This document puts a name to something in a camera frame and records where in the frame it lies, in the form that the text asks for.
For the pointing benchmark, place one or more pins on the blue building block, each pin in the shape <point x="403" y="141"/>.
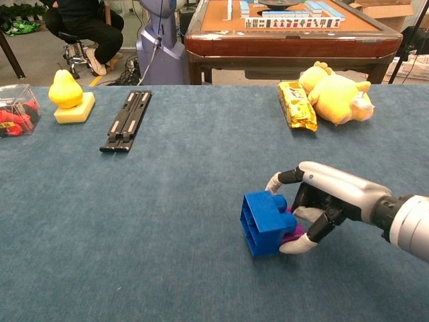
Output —
<point x="264" y="221"/>

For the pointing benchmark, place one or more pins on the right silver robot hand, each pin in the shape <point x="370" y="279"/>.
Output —
<point x="338" y="191"/>

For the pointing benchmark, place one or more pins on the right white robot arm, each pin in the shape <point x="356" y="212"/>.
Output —
<point x="412" y="224"/>

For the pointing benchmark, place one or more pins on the black folding stand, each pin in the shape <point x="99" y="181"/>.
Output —
<point x="129" y="120"/>

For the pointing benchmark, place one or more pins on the brown mahjong table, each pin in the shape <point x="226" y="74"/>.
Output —
<point x="285" y="43"/>

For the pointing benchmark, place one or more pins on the blue backed mahjong tile stack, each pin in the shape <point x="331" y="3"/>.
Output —
<point x="321" y="9"/>

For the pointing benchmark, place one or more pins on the white plastic basket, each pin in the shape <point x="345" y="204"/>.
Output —
<point x="415" y="68"/>

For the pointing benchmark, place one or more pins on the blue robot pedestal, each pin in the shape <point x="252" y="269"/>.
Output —
<point x="161" y="57"/>

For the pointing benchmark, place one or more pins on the yellow sponge block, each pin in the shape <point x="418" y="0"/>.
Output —
<point x="85" y="107"/>

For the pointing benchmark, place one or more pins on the clear box with red parts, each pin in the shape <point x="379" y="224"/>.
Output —
<point x="16" y="117"/>

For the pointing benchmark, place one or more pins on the yellow snack packet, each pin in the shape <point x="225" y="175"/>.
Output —
<point x="298" y="107"/>

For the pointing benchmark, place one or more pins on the green plastic plants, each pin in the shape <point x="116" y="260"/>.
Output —
<point x="20" y="27"/>

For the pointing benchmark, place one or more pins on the yellow pear toy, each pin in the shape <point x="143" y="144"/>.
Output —
<point x="65" y="90"/>

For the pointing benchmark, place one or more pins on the yellow plush toy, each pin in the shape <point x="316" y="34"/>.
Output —
<point x="335" y="97"/>

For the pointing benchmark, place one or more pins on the purple building block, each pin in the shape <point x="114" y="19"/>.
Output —
<point x="296" y="233"/>

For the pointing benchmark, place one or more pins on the cardboard box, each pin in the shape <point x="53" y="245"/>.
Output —
<point x="385" y="13"/>

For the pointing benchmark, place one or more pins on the seated person in black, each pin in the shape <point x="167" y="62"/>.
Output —
<point x="83" y="27"/>

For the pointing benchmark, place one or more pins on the black dish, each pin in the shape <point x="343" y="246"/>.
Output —
<point x="279" y="3"/>

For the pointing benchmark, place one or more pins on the standing mahjong tile row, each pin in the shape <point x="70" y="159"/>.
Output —
<point x="291" y="23"/>

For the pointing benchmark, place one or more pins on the dark slanted table leg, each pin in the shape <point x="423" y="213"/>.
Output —
<point x="13" y="60"/>

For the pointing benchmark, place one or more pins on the chrome stool with black seat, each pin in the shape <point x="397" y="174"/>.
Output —
<point x="75" y="53"/>

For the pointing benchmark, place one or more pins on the black tripod stand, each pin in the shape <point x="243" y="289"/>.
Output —
<point x="399" y="63"/>

